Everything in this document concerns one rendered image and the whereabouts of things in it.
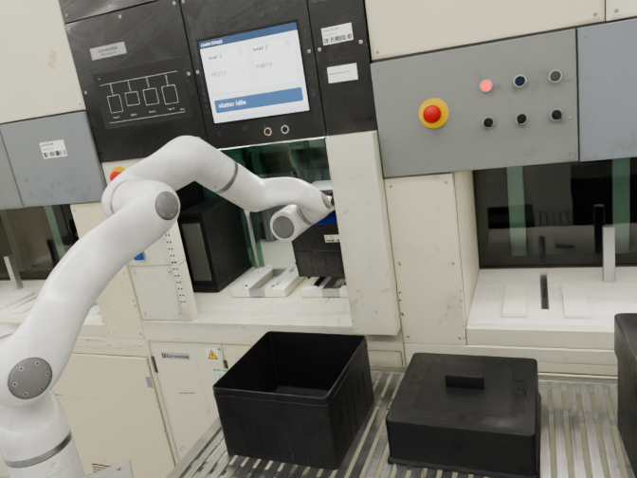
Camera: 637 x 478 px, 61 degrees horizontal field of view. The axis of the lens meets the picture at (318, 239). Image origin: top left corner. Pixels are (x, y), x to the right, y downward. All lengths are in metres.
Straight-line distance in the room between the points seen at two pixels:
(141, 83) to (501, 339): 1.19
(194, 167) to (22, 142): 0.88
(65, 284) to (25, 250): 1.78
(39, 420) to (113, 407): 1.04
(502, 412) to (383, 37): 0.86
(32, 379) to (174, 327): 0.84
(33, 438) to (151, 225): 0.44
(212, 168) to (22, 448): 0.66
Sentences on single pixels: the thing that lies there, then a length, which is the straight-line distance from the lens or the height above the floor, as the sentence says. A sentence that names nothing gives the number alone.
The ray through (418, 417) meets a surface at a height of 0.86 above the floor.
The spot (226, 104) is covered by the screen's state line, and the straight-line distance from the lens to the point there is 1.50.
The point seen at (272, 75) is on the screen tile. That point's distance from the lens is 1.44.
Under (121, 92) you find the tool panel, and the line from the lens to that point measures 1.70.
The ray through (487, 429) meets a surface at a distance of 1.13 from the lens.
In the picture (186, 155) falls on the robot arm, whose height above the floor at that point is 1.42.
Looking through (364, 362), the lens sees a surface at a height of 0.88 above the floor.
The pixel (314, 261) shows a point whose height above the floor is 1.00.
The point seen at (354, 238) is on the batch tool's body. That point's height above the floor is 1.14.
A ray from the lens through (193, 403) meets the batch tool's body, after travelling 1.95.
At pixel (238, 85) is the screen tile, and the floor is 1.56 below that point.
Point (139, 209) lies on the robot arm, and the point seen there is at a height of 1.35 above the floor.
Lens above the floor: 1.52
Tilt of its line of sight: 16 degrees down
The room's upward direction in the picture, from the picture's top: 9 degrees counter-clockwise
